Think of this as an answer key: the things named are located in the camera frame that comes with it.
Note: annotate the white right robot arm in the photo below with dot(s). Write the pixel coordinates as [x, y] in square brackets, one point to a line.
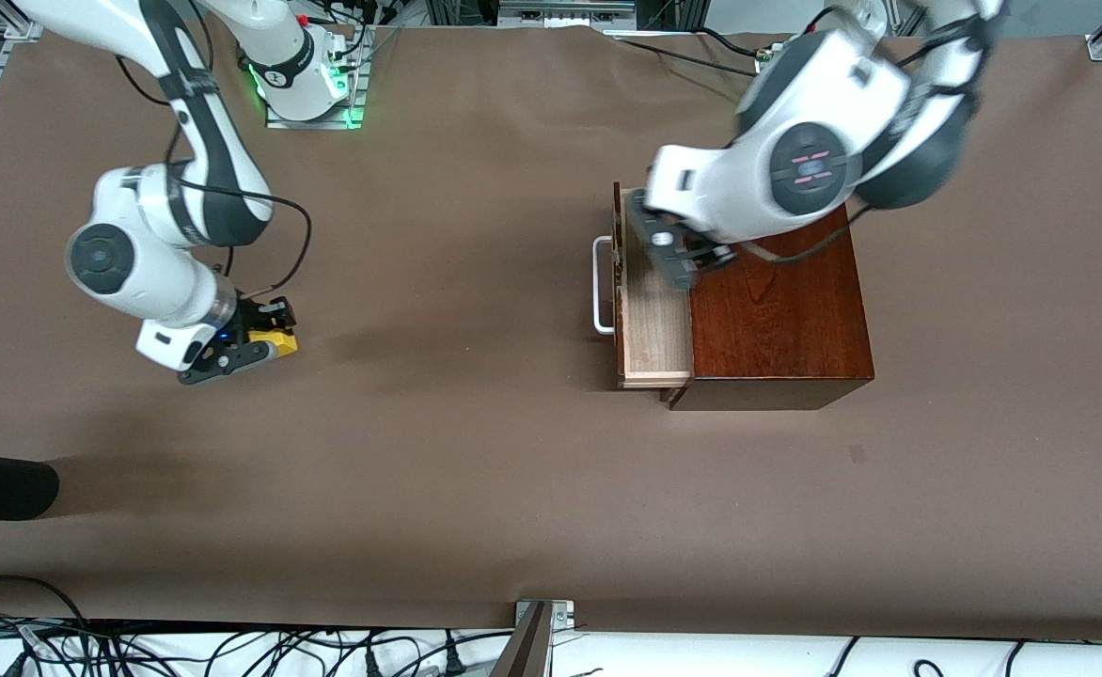
[137, 263]

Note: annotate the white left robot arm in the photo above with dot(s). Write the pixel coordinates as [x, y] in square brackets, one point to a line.
[795, 113]

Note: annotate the grey metal box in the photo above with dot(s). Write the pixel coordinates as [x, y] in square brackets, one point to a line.
[565, 11]

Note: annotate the grey metal beam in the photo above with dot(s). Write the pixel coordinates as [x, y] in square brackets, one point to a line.
[525, 649]

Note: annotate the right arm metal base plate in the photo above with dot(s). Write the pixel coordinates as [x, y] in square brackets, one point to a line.
[349, 103]

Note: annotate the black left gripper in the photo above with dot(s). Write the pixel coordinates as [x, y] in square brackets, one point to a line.
[698, 243]

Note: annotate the silver metal bracket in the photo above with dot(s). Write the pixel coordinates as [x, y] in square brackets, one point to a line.
[558, 613]

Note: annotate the dark brown wooden cabinet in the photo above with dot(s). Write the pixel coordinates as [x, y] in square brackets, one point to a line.
[777, 320]

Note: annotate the yellow cube block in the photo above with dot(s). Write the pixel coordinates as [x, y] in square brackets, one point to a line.
[284, 342]

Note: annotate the brown table cover sheet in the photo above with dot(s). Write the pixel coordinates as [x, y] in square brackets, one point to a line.
[372, 451]

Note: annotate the black cylinder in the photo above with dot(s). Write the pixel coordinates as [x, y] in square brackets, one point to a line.
[1, 484]

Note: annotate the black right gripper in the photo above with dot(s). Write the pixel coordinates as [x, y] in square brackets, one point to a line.
[252, 317]

